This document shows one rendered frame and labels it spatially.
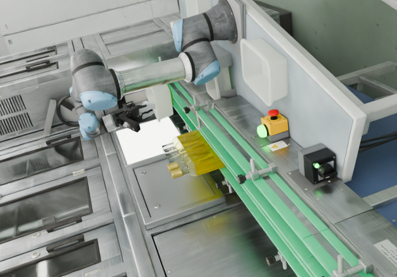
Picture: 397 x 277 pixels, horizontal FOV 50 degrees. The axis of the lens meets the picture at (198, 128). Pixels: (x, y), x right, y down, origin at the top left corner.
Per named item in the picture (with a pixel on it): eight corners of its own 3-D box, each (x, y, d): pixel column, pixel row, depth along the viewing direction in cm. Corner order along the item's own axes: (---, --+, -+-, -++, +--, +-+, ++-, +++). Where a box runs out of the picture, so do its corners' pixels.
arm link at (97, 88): (213, 35, 164) (71, 65, 145) (228, 69, 161) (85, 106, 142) (204, 49, 175) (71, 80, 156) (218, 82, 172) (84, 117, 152)
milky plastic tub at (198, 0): (204, 14, 210) (187, 18, 209) (199, -31, 195) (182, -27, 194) (217, 30, 198) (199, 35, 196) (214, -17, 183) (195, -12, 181)
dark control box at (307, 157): (322, 163, 133) (299, 172, 131) (322, 142, 129) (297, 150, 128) (338, 176, 126) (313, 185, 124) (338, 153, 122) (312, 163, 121)
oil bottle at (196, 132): (215, 134, 200) (172, 147, 196) (213, 123, 197) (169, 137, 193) (220, 139, 195) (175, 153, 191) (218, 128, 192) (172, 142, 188)
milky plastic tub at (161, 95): (158, 62, 197) (140, 67, 195) (173, 88, 181) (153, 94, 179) (163, 92, 208) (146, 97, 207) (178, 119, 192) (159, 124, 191)
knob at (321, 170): (331, 173, 125) (338, 179, 122) (318, 178, 124) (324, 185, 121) (331, 160, 123) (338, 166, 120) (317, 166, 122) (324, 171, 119)
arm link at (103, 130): (83, 139, 190) (87, 143, 198) (106, 130, 191) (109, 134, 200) (77, 123, 192) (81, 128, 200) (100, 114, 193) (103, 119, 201)
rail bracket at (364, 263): (365, 261, 100) (314, 282, 97) (365, 237, 96) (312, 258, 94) (376, 273, 96) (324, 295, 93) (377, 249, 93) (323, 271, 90)
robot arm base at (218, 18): (218, -5, 171) (195, 2, 170) (234, 12, 161) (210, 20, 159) (222, 27, 182) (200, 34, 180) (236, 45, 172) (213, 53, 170)
